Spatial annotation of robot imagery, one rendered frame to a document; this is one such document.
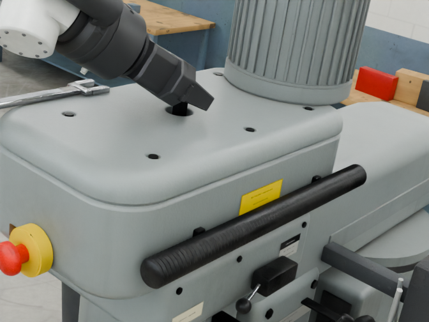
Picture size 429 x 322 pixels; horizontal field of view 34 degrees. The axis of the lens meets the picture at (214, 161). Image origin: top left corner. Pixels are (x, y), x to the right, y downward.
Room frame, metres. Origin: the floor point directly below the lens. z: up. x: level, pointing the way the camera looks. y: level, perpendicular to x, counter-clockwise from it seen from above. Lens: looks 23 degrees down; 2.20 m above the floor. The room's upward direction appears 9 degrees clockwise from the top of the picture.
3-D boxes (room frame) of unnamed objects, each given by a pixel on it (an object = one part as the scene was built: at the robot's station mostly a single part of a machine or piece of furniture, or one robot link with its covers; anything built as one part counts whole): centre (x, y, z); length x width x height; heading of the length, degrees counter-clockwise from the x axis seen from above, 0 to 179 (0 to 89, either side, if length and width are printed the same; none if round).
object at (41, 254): (0.69, 0.19, 1.76); 0.06 x 0.02 x 0.06; 53
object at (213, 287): (0.91, 0.03, 1.68); 0.34 x 0.24 x 0.10; 143
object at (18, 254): (0.67, 0.21, 1.76); 0.04 x 0.03 x 0.04; 53
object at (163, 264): (0.82, -0.08, 1.79); 0.45 x 0.04 x 0.04; 143
